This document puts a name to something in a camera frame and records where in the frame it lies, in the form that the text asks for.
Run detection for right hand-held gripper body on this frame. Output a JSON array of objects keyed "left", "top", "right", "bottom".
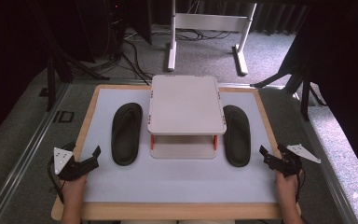
[{"left": 272, "top": 143, "right": 322, "bottom": 179}]

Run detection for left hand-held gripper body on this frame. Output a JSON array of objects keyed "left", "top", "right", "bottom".
[{"left": 52, "top": 147, "right": 90, "bottom": 182}]

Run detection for black slipper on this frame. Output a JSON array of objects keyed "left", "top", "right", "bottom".
[
  {"left": 222, "top": 105, "right": 252, "bottom": 168},
  {"left": 110, "top": 102, "right": 144, "bottom": 167}
]

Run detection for white two-tier shoe rack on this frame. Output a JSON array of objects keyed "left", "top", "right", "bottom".
[{"left": 146, "top": 74, "right": 227, "bottom": 161}]

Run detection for person's left hand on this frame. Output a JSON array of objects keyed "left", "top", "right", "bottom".
[{"left": 58, "top": 173, "right": 89, "bottom": 203}]

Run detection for person's right hand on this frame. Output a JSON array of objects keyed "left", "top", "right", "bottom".
[{"left": 274, "top": 170, "right": 301, "bottom": 204}]

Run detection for black tripod stand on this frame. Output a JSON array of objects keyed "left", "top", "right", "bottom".
[
  {"left": 249, "top": 31, "right": 328, "bottom": 121},
  {"left": 27, "top": 0, "right": 110, "bottom": 112}
]

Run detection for pale table mat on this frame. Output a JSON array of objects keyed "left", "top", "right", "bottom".
[{"left": 81, "top": 88, "right": 278, "bottom": 204}]

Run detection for dark curtain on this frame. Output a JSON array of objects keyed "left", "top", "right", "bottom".
[{"left": 297, "top": 0, "right": 358, "bottom": 190}]

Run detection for dark computer tower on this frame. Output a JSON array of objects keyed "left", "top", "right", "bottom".
[{"left": 76, "top": 0, "right": 127, "bottom": 62}]

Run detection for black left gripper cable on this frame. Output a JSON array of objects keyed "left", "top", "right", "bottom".
[{"left": 47, "top": 141, "right": 76, "bottom": 204}]

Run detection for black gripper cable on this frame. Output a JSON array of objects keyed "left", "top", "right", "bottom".
[
  {"left": 47, "top": 141, "right": 76, "bottom": 204},
  {"left": 294, "top": 167, "right": 306, "bottom": 203}
]

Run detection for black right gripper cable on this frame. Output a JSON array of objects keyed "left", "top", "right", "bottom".
[{"left": 294, "top": 167, "right": 306, "bottom": 203}]

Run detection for aluminium floor rail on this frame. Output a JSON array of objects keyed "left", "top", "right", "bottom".
[
  {"left": 0, "top": 81, "right": 72, "bottom": 224},
  {"left": 292, "top": 91, "right": 358, "bottom": 224}
]

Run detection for black floor tape frame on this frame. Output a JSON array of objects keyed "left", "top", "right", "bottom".
[{"left": 52, "top": 110, "right": 76, "bottom": 123}]

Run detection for black floor cables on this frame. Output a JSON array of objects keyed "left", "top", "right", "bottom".
[{"left": 117, "top": 27, "right": 235, "bottom": 86}]

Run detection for white desk frame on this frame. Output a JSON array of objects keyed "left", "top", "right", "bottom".
[{"left": 166, "top": 0, "right": 258, "bottom": 77}]

